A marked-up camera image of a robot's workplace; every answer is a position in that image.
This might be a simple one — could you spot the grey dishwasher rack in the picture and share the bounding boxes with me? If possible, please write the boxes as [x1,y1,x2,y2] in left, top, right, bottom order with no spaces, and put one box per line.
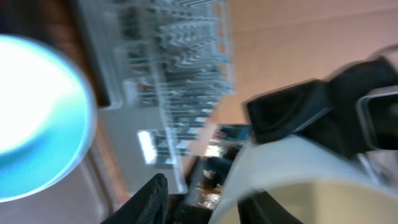
[72,0,234,194]

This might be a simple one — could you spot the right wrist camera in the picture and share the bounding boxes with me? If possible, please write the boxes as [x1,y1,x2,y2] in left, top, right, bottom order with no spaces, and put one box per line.
[356,85,397,150]

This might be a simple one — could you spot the light blue bowl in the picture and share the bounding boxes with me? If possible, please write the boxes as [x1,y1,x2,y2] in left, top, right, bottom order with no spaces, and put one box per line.
[1,35,97,202]

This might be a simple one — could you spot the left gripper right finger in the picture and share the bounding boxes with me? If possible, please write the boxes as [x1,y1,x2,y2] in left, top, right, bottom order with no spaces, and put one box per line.
[238,191,303,224]

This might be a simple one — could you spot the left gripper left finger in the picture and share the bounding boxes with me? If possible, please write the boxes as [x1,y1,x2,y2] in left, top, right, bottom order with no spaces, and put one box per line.
[101,173,169,224]

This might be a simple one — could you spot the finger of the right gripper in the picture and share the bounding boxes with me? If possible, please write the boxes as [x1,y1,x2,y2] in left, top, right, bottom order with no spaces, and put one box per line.
[246,79,330,144]

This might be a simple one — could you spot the white cup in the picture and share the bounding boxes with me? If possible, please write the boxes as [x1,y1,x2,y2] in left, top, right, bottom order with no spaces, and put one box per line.
[210,135,397,223]

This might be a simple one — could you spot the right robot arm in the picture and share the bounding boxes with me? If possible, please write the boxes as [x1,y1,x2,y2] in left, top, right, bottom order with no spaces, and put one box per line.
[246,56,397,158]

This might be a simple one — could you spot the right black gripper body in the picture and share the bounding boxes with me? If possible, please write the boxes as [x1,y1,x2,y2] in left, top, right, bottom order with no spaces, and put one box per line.
[298,57,397,159]

